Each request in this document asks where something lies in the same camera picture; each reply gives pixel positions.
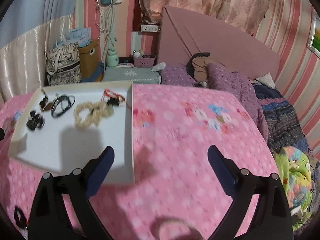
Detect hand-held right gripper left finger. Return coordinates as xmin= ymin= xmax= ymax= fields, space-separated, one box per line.
xmin=28 ymin=145 xmax=115 ymax=240

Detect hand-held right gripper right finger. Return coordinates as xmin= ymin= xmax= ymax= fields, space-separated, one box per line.
xmin=207 ymin=145 xmax=293 ymax=240

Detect white shallow cardboard box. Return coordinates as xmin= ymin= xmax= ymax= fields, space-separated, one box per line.
xmin=8 ymin=81 xmax=135 ymax=187

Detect black hair claw clip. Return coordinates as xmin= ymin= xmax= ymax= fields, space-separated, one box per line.
xmin=26 ymin=110 xmax=45 ymax=131

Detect cream scrunchie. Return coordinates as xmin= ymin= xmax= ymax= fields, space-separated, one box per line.
xmin=74 ymin=101 xmax=115 ymax=130

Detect brown oval pendant with cord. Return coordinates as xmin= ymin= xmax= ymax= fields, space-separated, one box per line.
xmin=39 ymin=88 xmax=54 ymax=112

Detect black leather cord bracelet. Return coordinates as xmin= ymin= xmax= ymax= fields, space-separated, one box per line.
xmin=51 ymin=94 xmax=76 ymax=118

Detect red hair tie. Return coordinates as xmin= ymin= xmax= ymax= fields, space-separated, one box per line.
xmin=102 ymin=89 xmax=131 ymax=108

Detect brown wooden bead bracelet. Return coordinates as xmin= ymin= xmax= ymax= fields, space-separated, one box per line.
xmin=150 ymin=216 xmax=203 ymax=240

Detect pink floral bedsheet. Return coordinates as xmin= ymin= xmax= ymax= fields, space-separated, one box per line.
xmin=0 ymin=84 xmax=283 ymax=240

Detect green cartoon blanket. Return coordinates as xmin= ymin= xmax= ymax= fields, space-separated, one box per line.
xmin=272 ymin=145 xmax=320 ymax=233

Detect dark blue striped blanket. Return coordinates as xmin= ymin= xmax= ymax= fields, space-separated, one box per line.
xmin=251 ymin=82 xmax=310 ymax=153

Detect white satin curtain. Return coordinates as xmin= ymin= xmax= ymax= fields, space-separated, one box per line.
xmin=0 ymin=15 xmax=73 ymax=103

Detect purple dotted pillow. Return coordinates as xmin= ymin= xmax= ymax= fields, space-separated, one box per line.
xmin=160 ymin=65 xmax=200 ymax=85
xmin=206 ymin=63 xmax=269 ymax=140

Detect black scrunchie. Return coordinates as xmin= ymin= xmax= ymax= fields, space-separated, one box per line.
xmin=13 ymin=206 xmax=29 ymax=230

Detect black and white tote bag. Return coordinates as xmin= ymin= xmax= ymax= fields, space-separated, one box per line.
xmin=45 ymin=41 xmax=82 ymax=85

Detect teal nightstand cloth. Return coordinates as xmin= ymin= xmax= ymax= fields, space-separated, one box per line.
xmin=102 ymin=66 xmax=162 ymax=84

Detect white pillow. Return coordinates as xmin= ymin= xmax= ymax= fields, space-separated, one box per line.
xmin=255 ymin=72 xmax=275 ymax=89

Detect green jar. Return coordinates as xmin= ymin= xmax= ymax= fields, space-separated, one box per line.
xmin=106 ymin=49 xmax=119 ymax=67

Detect brown cardboard box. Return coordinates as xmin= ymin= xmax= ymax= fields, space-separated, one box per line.
xmin=79 ymin=40 xmax=99 ymax=78

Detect pink plastic basket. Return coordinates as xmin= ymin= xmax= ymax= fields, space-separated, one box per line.
xmin=132 ymin=52 xmax=156 ymax=68

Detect white crumpled cloth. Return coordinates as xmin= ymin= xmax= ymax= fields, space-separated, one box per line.
xmin=151 ymin=62 xmax=167 ymax=72

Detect pink headboard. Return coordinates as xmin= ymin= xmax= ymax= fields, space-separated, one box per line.
xmin=159 ymin=5 xmax=280 ymax=83

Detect pale blue paper bag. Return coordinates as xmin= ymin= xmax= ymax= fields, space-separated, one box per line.
xmin=56 ymin=27 xmax=92 ymax=48

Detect pale blue curtain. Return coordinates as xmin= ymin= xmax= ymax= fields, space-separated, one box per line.
xmin=0 ymin=0 xmax=83 ymax=48

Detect pink patterned curtain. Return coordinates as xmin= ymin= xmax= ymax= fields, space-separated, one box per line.
xmin=136 ymin=0 xmax=273 ymax=34

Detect brown bag with black strap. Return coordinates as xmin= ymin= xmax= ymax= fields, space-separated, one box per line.
xmin=191 ymin=52 xmax=220 ymax=82

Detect white hanging cables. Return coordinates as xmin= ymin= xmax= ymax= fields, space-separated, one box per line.
xmin=96 ymin=4 xmax=117 ymax=53

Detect white picture frame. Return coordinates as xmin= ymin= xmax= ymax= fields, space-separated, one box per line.
xmin=306 ymin=12 xmax=320 ymax=58

